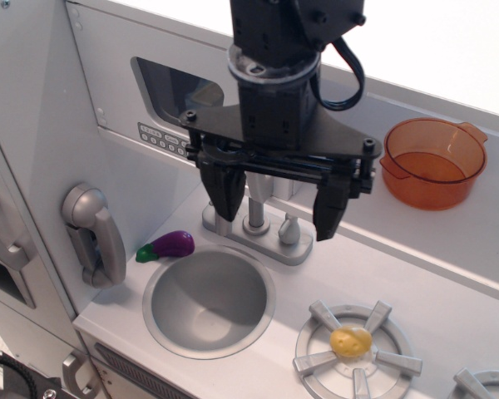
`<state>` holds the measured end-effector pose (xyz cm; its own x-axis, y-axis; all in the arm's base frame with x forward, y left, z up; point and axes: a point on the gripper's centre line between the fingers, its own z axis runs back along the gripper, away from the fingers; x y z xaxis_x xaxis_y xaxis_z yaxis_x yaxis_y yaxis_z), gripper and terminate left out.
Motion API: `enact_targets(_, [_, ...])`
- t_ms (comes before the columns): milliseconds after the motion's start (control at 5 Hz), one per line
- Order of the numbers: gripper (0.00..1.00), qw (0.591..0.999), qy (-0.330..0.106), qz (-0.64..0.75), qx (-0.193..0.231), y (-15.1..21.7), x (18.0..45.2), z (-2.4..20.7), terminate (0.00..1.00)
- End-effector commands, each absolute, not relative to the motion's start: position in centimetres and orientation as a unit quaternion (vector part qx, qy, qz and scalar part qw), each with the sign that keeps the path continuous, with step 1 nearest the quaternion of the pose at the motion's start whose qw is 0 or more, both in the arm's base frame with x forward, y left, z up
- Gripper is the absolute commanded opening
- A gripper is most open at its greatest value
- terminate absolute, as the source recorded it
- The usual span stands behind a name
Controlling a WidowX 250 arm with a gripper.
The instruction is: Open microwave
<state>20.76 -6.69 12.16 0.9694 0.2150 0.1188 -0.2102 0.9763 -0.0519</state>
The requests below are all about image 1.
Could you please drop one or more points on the grey round sink basin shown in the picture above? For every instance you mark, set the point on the grey round sink basin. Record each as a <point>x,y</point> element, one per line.
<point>211,304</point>

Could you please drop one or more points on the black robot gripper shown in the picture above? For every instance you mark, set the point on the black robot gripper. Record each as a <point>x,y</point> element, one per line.
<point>280,127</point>

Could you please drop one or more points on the orange transparent plastic pot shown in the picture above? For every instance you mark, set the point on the orange transparent plastic pot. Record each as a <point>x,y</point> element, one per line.
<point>432,164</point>

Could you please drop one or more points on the yellow toy potato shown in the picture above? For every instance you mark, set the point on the yellow toy potato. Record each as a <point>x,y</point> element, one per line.
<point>350,341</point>

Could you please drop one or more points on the grey toy faucet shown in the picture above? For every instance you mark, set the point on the grey toy faucet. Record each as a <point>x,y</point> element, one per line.
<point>282,239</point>

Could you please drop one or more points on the grey toy wall phone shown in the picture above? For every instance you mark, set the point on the grey toy wall phone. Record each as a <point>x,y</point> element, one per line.
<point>95,237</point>

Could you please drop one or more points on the white toy microwave door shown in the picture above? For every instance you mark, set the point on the white toy microwave door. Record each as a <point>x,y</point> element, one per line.
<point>145,64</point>

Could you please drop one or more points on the grey oven door handle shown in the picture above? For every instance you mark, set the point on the grey oven door handle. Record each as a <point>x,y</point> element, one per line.
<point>78,377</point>

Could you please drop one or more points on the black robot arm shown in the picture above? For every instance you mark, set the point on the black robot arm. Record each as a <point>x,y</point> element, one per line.
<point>277,32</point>

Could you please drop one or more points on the grey stove burner grate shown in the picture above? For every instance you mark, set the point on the grey stove burner grate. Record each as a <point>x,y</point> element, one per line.
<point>385,371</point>

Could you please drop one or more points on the purple toy eggplant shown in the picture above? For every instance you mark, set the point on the purple toy eggplant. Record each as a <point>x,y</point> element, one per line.
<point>177,244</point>

